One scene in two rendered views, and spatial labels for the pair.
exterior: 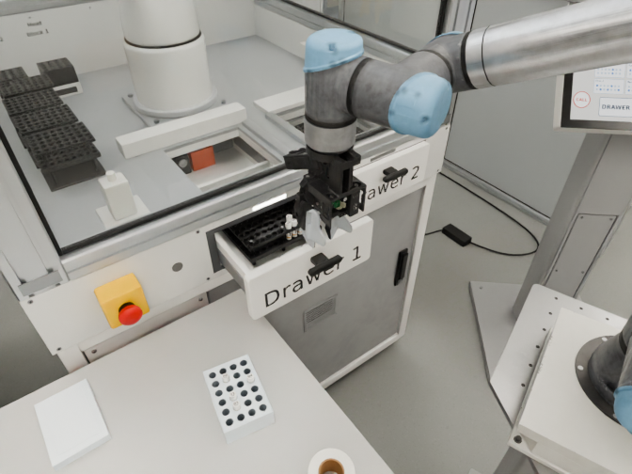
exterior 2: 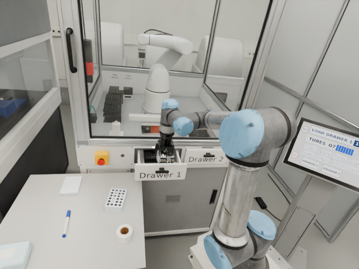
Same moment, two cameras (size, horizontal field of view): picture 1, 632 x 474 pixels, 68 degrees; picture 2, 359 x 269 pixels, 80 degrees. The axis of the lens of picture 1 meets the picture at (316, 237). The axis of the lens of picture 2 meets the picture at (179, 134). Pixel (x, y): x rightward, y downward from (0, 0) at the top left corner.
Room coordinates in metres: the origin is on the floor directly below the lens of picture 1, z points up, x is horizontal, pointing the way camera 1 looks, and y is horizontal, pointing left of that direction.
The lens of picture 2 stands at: (-0.19, -0.40, 1.66)
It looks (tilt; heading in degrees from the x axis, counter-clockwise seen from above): 30 degrees down; 21
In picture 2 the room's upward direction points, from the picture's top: 9 degrees clockwise
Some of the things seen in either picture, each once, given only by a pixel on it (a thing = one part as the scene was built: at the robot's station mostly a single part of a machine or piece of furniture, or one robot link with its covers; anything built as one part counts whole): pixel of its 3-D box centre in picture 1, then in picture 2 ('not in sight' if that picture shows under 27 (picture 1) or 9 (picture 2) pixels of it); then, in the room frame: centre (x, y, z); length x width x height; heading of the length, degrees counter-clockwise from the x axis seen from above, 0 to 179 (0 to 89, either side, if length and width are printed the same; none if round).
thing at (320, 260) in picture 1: (321, 261); (162, 170); (0.63, -0.01, 0.91); 0.07 x 0.04 x 0.01; 126
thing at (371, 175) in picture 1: (383, 179); (206, 156); (0.95, -0.16, 0.87); 0.29 x 0.02 x 0.11; 126
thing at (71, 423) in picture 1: (71, 421); (71, 185); (0.38, 0.41, 0.77); 0.13 x 0.09 x 0.02; 36
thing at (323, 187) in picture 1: (331, 178); (166, 142); (0.61, -0.02, 1.10); 0.09 x 0.08 x 0.12; 36
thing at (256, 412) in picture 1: (238, 396); (116, 199); (0.42, 0.13, 0.78); 0.12 x 0.08 x 0.04; 26
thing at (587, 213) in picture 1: (583, 239); (299, 220); (1.14, -0.87, 0.51); 0.50 x 0.45 x 1.02; 174
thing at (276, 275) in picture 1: (312, 265); (161, 171); (0.65, 0.01, 0.87); 0.29 x 0.02 x 0.11; 126
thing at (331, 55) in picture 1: (334, 78); (169, 112); (0.61, -0.02, 1.26); 0.09 x 0.08 x 0.11; 54
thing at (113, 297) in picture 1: (123, 301); (101, 158); (0.55, 0.35, 0.88); 0.07 x 0.05 x 0.07; 126
